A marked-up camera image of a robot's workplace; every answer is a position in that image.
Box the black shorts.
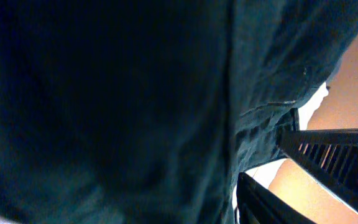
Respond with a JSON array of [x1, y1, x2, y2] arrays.
[[0, 0, 358, 223]]

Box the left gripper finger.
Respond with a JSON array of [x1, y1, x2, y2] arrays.
[[236, 172, 314, 224]]

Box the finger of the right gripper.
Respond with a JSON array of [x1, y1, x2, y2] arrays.
[[278, 129, 358, 214]]

